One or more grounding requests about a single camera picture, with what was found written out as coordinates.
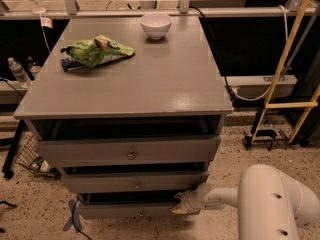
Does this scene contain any black wire basket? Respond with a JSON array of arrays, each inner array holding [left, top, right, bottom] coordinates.
[[16, 135, 61, 179]]

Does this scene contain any black stand leg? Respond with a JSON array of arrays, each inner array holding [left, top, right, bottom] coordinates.
[[0, 120, 25, 179]]

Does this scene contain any grey middle drawer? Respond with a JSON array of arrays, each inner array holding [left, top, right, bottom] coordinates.
[[63, 171, 208, 194]]

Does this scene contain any black floor cable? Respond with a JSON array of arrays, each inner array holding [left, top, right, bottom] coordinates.
[[70, 197, 93, 240]]

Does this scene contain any white ceramic bowl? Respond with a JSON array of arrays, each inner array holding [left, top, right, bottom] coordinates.
[[140, 13, 172, 40]]

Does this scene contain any grey drawer cabinet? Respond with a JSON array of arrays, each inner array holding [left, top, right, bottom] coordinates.
[[14, 16, 232, 204]]

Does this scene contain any blue tape cross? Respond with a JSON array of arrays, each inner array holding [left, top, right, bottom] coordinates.
[[63, 200, 83, 232]]

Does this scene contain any grey top drawer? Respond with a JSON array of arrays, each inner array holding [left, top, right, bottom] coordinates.
[[37, 136, 220, 167]]

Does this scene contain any green chip bag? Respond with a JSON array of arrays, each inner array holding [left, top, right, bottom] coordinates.
[[60, 35, 135, 71]]

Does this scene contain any grey drawer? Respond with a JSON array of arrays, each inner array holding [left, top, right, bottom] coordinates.
[[78, 194, 178, 219], [63, 171, 208, 194], [37, 136, 220, 167]]

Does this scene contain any grey bottom drawer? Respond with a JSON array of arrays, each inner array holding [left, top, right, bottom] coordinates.
[[78, 194, 178, 219]]

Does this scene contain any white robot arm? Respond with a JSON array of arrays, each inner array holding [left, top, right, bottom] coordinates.
[[172, 164, 320, 240]]

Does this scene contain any yellow ladder frame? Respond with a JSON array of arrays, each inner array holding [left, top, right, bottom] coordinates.
[[242, 0, 320, 149]]

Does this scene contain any clear plastic water bottle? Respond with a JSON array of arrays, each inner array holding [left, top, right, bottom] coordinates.
[[8, 57, 31, 89]]

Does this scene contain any black cable behind cabinet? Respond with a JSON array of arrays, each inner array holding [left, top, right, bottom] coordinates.
[[189, 5, 236, 102]]

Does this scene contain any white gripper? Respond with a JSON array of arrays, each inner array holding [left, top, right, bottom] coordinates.
[[171, 190, 208, 215]]

